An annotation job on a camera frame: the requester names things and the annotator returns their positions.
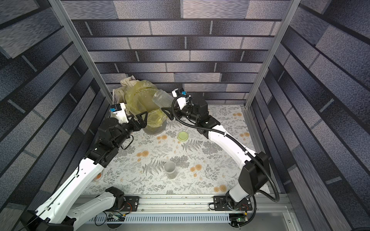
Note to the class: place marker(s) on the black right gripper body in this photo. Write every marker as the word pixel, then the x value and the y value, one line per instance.
pixel 177 109

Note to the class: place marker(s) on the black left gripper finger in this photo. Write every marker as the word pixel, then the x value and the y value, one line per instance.
pixel 142 123
pixel 142 116

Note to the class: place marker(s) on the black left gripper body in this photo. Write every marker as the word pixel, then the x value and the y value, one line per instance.
pixel 133 126

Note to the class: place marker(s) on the glass jar with green lid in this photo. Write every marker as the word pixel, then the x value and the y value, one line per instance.
pixel 162 99

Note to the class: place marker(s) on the green jar lid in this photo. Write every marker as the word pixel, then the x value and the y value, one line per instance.
pixel 183 136

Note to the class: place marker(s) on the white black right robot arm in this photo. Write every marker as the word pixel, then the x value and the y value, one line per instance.
pixel 255 176

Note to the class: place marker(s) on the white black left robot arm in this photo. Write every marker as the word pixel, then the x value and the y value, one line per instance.
pixel 58 213

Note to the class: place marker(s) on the grey mesh waste bin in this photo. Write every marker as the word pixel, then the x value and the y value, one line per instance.
pixel 155 131

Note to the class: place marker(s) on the yellow plastic bin liner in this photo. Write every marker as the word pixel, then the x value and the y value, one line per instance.
pixel 139 99

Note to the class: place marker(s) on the floral patterned table mat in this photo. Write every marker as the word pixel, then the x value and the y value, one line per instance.
pixel 202 166

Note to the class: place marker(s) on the short frosted plastic cup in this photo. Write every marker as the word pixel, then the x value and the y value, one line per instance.
pixel 170 170

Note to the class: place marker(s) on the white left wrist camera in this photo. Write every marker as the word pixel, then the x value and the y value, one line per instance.
pixel 118 112

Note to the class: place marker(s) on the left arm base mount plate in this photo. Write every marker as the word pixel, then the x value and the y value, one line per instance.
pixel 125 204

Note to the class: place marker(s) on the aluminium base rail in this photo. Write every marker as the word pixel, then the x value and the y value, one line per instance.
pixel 196 209

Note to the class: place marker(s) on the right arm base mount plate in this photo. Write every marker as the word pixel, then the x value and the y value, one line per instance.
pixel 226 203

